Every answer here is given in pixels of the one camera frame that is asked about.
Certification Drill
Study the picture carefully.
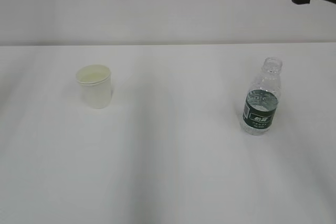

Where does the clear water bottle green label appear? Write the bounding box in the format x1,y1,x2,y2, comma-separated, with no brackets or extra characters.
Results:
241,57,282,135

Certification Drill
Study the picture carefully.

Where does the white paper cup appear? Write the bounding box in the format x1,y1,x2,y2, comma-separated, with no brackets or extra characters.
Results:
76,65,112,109

